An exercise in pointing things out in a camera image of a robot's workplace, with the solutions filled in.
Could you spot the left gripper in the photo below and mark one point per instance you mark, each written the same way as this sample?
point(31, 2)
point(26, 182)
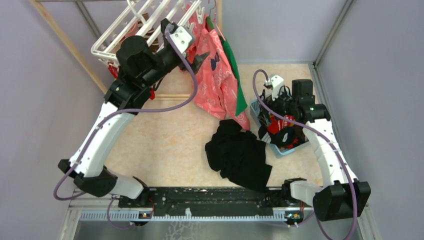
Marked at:
point(198, 60)

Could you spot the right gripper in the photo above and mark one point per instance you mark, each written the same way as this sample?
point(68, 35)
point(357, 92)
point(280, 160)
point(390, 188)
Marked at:
point(273, 103)

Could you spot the red patterned sock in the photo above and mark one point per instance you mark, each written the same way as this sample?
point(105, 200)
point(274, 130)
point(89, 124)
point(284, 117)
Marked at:
point(281, 126)

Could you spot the dark navy short sock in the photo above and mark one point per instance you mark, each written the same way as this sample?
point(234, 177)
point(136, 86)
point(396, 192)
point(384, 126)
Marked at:
point(285, 137)

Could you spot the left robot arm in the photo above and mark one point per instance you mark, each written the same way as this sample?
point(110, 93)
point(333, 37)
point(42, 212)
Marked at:
point(139, 69)

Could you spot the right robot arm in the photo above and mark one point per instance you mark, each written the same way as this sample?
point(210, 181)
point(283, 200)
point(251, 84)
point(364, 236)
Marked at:
point(342, 195)

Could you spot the green garment on hanger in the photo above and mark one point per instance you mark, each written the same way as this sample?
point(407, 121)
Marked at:
point(241, 103)

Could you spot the white plastic sock hanger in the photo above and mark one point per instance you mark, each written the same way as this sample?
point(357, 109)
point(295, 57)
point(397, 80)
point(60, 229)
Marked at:
point(143, 18)

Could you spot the light blue plastic basket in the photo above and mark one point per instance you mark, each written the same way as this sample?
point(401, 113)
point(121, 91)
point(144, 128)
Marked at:
point(278, 152)

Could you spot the pink printed shirt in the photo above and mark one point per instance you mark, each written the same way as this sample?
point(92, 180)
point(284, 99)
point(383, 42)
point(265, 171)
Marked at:
point(217, 86)

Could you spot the black cloth pile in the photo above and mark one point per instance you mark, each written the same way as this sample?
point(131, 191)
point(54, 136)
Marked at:
point(238, 156)

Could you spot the red sock rear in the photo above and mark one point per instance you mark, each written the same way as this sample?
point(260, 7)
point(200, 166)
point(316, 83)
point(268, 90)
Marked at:
point(114, 71)

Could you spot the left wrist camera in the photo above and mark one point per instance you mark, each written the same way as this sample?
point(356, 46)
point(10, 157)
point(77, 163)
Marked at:
point(183, 38)

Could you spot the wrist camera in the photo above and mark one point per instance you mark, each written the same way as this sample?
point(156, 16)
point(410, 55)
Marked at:
point(183, 38)
point(274, 83)

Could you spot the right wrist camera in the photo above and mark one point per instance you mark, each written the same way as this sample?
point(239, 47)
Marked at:
point(274, 83)

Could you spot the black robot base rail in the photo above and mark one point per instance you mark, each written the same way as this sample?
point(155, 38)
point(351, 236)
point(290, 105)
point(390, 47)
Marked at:
point(196, 204)

